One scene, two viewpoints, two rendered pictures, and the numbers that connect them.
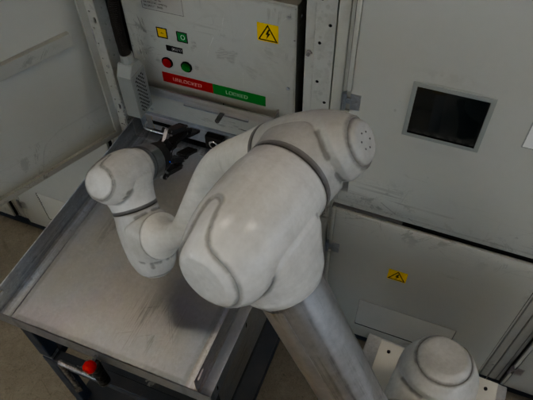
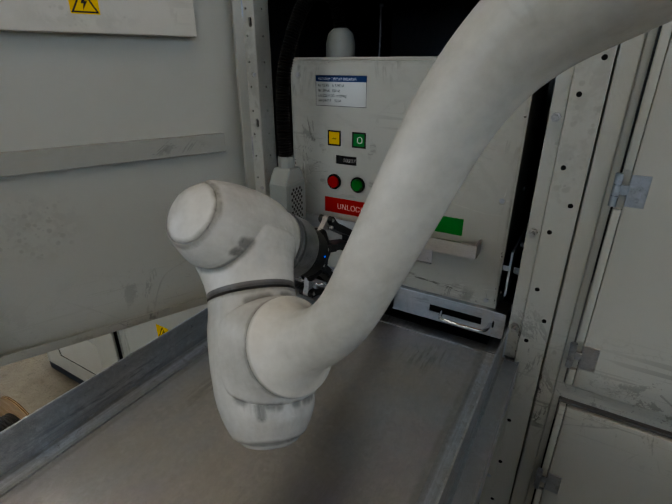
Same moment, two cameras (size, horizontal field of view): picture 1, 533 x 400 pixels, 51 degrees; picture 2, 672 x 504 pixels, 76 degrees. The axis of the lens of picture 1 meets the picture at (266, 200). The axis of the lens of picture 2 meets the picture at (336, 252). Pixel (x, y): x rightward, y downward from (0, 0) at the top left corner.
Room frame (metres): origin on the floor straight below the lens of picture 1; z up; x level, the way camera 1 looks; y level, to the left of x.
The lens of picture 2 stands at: (0.36, 0.14, 1.38)
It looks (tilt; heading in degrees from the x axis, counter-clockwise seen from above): 24 degrees down; 8
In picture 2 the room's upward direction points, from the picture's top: straight up
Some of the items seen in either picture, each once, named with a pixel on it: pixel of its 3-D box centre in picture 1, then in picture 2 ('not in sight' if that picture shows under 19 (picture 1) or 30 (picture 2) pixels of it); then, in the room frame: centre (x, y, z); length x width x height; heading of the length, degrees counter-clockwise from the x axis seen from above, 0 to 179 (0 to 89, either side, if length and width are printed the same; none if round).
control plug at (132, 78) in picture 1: (135, 85); (289, 205); (1.26, 0.36, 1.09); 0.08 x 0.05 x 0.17; 157
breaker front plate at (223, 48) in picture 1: (210, 71); (389, 185); (1.24, 0.14, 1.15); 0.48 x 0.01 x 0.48; 67
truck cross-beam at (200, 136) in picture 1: (220, 134); (386, 289); (1.25, 0.14, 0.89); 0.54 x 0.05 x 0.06; 67
